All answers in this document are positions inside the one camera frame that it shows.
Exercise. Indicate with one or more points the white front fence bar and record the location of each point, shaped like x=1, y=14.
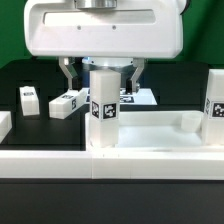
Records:
x=86, y=165

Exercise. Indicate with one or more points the white left fence block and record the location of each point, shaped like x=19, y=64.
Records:
x=5, y=124

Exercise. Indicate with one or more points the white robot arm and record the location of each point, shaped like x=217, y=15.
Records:
x=106, y=63

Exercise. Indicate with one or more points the fiducial marker sheet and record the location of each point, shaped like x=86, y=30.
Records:
x=144, y=96

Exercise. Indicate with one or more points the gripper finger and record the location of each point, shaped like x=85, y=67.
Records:
x=132, y=85
x=66, y=65

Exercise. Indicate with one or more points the white desk tabletop tray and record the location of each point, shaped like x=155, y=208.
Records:
x=148, y=131

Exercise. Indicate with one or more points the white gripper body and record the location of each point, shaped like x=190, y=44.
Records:
x=128, y=29

